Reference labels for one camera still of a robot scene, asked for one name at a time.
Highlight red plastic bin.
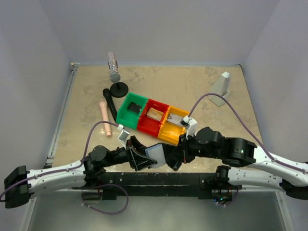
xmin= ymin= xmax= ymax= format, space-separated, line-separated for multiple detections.
xmin=137 ymin=99 xmax=169 ymax=137

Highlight gold cards in red bin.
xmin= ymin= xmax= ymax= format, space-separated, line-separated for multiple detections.
xmin=146 ymin=107 xmax=164 ymax=121

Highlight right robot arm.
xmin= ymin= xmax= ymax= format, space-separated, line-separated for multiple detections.
xmin=165 ymin=127 xmax=308 ymax=200

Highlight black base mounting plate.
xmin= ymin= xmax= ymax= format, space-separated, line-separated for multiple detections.
xmin=81 ymin=172 xmax=242 ymax=200

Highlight black bin handle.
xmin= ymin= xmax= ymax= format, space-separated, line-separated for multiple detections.
xmin=103 ymin=88 xmax=117 ymax=120

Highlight green plastic bin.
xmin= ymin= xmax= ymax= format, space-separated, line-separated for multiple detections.
xmin=116 ymin=92 xmax=149 ymax=129

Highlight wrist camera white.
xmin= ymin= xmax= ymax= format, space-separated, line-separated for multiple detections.
xmin=117 ymin=124 xmax=130 ymax=148
xmin=180 ymin=115 xmax=198 ymax=139

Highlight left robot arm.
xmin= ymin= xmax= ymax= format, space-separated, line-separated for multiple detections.
xmin=0 ymin=141 xmax=165 ymax=209

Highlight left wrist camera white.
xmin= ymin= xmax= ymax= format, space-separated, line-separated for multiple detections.
xmin=117 ymin=124 xmax=130 ymax=148

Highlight silver cards in yellow bin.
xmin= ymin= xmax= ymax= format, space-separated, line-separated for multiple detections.
xmin=167 ymin=113 xmax=183 ymax=127

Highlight yellow plastic bin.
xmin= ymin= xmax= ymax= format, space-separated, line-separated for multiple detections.
xmin=158 ymin=106 xmax=189 ymax=145

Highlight pink cylinder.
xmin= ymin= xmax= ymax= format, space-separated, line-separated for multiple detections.
xmin=99 ymin=101 xmax=112 ymax=137

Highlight black leather card holder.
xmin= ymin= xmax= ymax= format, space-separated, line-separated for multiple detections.
xmin=145 ymin=143 xmax=176 ymax=169

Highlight glitter tube on black stand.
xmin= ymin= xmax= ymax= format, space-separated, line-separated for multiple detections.
xmin=108 ymin=51 xmax=128 ymax=98

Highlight white wedge stand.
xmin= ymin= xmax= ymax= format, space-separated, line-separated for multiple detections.
xmin=208 ymin=72 xmax=231 ymax=107

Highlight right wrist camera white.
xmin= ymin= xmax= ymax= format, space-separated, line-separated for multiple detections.
xmin=180 ymin=115 xmax=198 ymax=139

